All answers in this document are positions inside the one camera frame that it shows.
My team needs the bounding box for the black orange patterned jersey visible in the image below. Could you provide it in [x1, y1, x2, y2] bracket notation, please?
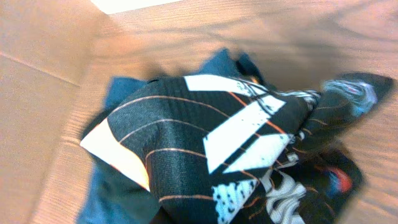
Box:
[80, 73, 394, 223]

